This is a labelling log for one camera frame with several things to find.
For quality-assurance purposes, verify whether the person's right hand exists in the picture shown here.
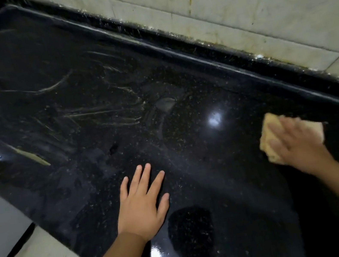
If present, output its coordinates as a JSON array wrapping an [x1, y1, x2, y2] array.
[[264, 108, 337, 182]]

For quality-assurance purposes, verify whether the person's left hand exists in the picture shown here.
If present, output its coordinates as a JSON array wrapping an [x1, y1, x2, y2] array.
[[107, 160, 177, 247]]

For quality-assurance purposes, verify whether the yellow cleaning sponge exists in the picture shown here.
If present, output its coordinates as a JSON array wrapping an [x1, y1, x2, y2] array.
[[254, 104, 329, 169]]

